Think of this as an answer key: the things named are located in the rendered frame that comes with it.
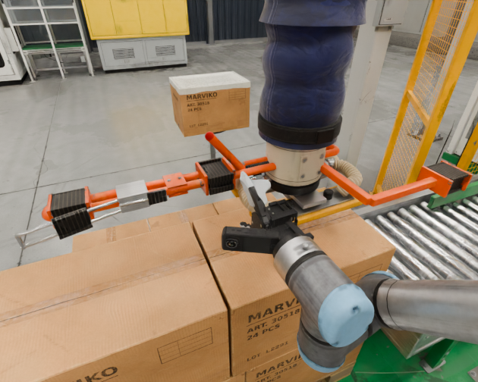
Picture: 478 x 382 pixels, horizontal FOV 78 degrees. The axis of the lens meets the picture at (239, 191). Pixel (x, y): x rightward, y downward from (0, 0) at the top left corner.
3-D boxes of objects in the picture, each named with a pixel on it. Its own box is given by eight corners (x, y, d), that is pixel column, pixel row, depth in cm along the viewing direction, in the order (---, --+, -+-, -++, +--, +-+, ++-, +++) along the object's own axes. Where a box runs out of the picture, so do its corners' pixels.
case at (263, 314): (312, 251, 152) (325, 186, 130) (367, 316, 122) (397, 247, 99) (199, 289, 133) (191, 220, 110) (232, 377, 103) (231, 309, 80)
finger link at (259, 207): (250, 191, 66) (265, 227, 63) (243, 192, 65) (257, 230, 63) (257, 183, 62) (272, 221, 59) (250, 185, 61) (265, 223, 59)
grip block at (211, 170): (223, 173, 86) (222, 154, 83) (237, 190, 79) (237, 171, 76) (196, 179, 83) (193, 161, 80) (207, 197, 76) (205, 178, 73)
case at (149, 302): (197, 289, 133) (189, 220, 110) (230, 377, 103) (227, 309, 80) (47, 340, 114) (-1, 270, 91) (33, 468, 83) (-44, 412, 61)
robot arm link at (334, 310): (325, 361, 46) (334, 326, 40) (283, 297, 55) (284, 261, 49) (372, 333, 48) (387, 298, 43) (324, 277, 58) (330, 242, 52)
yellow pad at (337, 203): (341, 188, 98) (344, 175, 95) (363, 205, 90) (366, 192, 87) (248, 214, 86) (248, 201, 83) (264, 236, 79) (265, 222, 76)
